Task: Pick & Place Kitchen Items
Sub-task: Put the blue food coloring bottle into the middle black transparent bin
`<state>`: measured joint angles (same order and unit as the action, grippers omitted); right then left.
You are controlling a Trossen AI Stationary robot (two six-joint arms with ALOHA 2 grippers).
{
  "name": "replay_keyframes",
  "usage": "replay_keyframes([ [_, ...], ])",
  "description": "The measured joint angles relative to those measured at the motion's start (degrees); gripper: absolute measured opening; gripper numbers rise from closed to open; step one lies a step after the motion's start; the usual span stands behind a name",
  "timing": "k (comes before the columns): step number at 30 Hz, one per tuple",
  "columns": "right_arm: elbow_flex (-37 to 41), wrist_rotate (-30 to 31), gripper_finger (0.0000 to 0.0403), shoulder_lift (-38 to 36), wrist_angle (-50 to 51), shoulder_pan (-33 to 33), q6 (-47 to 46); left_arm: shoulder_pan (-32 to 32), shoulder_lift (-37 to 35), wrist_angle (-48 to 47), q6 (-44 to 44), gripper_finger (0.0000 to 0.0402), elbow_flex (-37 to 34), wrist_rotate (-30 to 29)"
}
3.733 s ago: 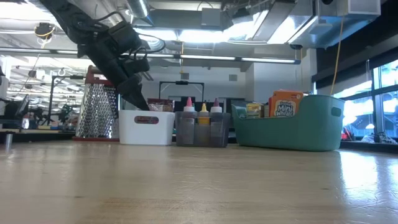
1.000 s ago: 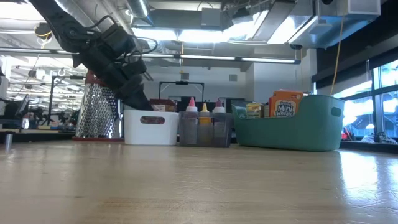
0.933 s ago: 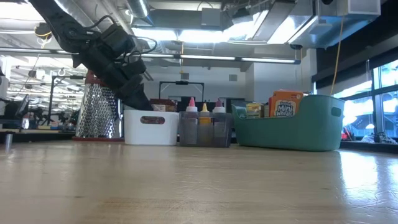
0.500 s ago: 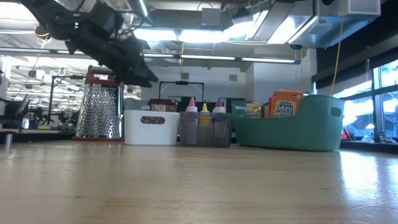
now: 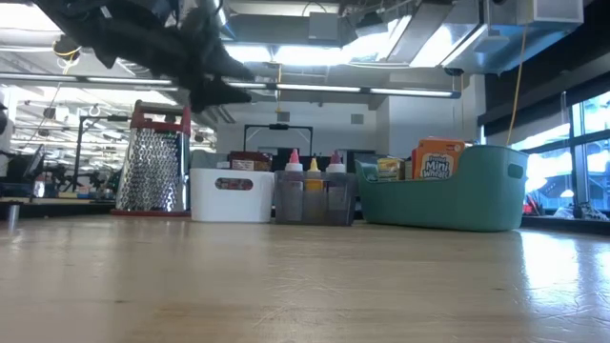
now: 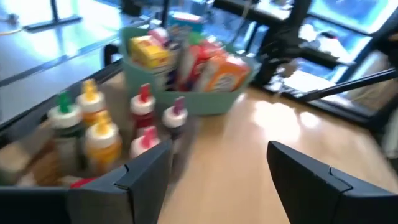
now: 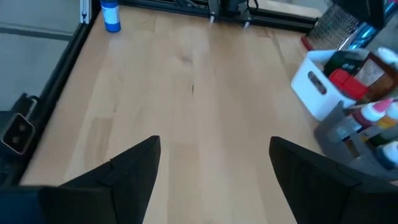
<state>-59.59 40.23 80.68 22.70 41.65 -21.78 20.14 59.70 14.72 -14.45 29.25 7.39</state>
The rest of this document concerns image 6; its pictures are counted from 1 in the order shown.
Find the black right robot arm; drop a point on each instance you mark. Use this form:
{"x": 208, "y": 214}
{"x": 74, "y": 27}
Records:
{"x": 280, "y": 40}

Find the wooden top desk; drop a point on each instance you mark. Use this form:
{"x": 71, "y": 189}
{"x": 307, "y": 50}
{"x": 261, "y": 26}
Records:
{"x": 255, "y": 14}

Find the pink food colouring bottle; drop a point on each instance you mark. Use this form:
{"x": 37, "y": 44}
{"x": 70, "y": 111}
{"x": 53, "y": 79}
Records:
{"x": 144, "y": 144}

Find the red lid spice container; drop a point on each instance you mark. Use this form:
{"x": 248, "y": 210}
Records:
{"x": 81, "y": 183}

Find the yellow food colouring bottle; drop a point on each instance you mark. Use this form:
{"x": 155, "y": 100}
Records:
{"x": 102, "y": 140}

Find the green Apple Jacks box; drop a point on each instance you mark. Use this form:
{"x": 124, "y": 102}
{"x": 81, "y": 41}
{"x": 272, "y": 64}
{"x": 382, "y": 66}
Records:
{"x": 196, "y": 38}

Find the green food colouring bottle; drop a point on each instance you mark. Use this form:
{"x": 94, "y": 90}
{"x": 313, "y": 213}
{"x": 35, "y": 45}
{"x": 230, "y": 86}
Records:
{"x": 65, "y": 118}

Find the white paper sheet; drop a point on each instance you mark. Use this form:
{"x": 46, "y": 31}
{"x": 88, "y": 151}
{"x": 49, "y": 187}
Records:
{"x": 304, "y": 81}

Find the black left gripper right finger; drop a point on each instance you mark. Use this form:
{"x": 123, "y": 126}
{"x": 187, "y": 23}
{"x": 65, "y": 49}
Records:
{"x": 326, "y": 202}

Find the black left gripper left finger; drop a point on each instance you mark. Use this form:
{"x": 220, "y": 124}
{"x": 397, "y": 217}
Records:
{"x": 93, "y": 205}

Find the teal green plastic bin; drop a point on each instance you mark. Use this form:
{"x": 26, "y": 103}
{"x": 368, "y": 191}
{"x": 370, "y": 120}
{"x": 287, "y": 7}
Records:
{"x": 202, "y": 102}

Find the orange snack packet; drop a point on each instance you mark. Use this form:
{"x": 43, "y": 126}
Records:
{"x": 227, "y": 74}

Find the red Froot Loops box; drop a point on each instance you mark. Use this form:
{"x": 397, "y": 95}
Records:
{"x": 196, "y": 65}

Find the purple food colouring bottle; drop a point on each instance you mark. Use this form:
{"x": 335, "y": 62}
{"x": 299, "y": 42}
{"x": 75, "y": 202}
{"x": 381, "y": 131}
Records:
{"x": 174, "y": 116}

